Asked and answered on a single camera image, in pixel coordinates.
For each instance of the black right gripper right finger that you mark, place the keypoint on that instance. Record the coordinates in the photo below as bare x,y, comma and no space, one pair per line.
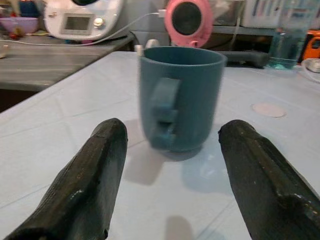
265,175

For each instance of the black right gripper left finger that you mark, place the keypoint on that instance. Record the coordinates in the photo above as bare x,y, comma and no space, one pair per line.
82,180

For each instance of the blue ceramic mug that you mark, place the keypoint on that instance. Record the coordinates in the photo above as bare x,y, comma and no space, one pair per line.
180,100

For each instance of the dark grey roll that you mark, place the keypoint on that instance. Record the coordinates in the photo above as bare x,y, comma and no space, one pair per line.
245,58

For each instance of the grey counter top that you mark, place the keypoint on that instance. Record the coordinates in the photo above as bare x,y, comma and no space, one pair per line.
50,62

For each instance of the orange device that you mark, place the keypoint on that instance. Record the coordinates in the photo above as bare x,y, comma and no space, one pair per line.
312,47

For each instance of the clear blue drinking glass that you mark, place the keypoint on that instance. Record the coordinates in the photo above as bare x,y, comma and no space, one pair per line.
287,37

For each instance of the white kitchen appliance with display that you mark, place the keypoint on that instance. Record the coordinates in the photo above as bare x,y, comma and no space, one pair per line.
82,20

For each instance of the clear plastic storage box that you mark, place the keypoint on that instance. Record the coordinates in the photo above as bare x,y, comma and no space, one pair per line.
262,12

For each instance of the purple bowl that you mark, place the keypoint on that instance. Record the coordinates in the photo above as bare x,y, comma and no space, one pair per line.
18,25

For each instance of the pink round speaker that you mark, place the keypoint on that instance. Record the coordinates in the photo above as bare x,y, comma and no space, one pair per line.
188,21

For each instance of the white power plug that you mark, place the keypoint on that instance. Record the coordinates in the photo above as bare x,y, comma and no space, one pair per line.
162,13

